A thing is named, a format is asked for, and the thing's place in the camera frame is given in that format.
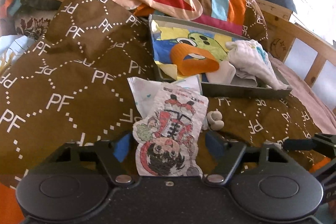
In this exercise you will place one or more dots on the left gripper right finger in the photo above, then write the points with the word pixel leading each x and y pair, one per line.
pixel 228 156

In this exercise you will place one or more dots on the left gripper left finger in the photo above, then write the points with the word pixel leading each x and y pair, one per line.
pixel 110 154

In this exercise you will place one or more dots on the white printed tissue pack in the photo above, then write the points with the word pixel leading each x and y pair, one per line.
pixel 144 91

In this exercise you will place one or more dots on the grey cloth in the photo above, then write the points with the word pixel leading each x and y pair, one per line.
pixel 242 78

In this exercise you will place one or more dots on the white cloth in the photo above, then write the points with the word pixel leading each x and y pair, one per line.
pixel 224 75

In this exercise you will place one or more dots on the white whale print towel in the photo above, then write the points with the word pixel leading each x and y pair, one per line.
pixel 250 57

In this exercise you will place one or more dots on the orange fabric band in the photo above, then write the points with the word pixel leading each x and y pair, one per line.
pixel 191 60

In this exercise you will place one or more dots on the grey tray with dinosaur picture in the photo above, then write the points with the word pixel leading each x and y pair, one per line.
pixel 166 32

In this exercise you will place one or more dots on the brown monkey print duvet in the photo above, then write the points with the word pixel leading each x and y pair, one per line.
pixel 71 85

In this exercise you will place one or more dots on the light blue blanket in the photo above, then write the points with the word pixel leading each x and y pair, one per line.
pixel 12 47

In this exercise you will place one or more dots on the floral brown pillow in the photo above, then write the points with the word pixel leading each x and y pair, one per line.
pixel 32 23

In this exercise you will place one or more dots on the wooden bed frame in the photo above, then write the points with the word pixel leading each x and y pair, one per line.
pixel 282 35

